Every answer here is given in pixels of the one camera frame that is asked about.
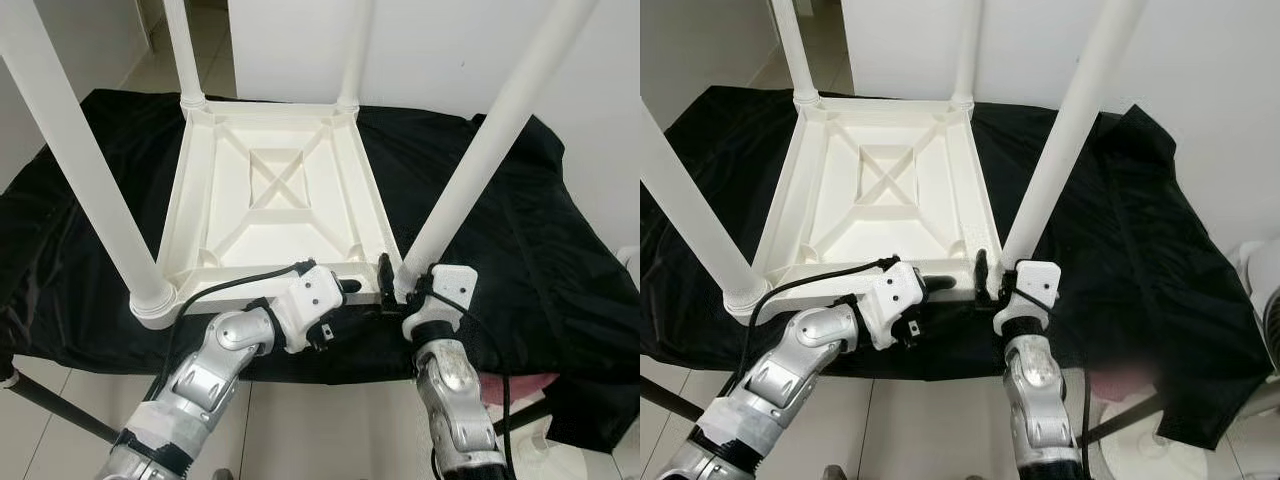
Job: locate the white plastic table top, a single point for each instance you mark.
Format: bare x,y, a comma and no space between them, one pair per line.
280,230
880,225

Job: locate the pink object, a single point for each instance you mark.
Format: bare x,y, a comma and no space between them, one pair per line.
1125,380
520,383

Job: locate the black cloth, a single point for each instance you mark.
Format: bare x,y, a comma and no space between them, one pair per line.
570,260
1170,260

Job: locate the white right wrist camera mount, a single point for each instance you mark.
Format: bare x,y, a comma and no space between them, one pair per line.
1035,285
450,290

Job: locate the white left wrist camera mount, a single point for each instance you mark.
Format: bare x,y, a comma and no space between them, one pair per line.
310,300
892,296

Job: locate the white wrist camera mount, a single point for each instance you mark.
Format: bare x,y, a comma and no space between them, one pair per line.
1035,285
450,290
892,296
310,300

